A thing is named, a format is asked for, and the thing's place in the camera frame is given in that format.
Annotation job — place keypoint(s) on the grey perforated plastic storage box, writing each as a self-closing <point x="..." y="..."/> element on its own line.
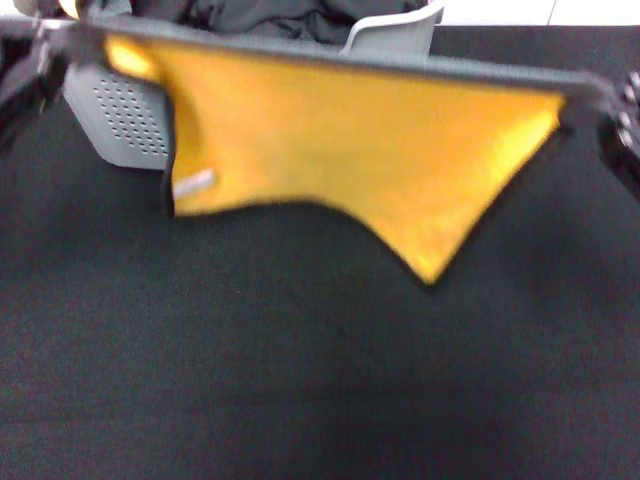
<point x="130" y="125"/>

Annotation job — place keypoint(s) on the black tablecloth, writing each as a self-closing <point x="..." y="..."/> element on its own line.
<point x="320" y="375"/>

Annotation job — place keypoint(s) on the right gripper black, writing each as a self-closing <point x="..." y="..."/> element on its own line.
<point x="631" y="172"/>

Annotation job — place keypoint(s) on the orange grey towel black trim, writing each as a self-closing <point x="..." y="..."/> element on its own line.
<point x="325" y="150"/>

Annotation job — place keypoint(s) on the crumpled orange grey towel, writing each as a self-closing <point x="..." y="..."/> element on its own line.
<point x="67" y="5"/>

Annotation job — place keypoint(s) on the black cloth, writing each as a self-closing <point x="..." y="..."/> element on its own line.
<point x="300" y="20"/>

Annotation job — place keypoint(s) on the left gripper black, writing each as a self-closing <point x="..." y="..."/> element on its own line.
<point x="20" y="85"/>

